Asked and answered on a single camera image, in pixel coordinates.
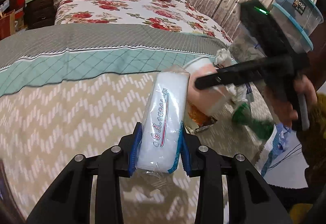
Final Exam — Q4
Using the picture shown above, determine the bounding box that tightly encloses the white paper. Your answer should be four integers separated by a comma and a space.
214, 49, 248, 105

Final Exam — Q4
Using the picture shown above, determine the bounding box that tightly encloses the green plastic bottle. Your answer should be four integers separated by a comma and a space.
231, 103, 275, 140

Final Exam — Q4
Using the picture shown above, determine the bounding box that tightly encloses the white tissue pack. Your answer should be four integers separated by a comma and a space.
135, 65, 190, 174

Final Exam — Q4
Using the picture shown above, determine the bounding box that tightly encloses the person right hand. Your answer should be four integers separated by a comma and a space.
263, 74, 318, 128

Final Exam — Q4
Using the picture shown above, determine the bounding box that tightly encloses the upper clear storage box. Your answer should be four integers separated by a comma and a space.
271, 0, 324, 53

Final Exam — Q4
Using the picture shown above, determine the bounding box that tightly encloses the blue crumpled clothing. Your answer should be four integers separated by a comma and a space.
257, 123, 292, 176

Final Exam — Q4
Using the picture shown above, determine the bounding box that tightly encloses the orange foil snack wrapper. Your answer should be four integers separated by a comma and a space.
184, 102, 217, 134

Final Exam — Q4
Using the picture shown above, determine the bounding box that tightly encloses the beige chevron blanket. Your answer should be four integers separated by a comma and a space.
1, 24, 266, 223

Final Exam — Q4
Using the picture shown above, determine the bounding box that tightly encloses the floral bed sheet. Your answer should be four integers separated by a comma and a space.
55, 0, 232, 46

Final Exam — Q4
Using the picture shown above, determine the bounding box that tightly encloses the cluttered storage shelf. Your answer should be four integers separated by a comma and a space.
1, 0, 55, 39

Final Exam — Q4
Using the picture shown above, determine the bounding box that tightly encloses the clear bin blue handle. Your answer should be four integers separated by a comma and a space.
229, 23, 265, 63

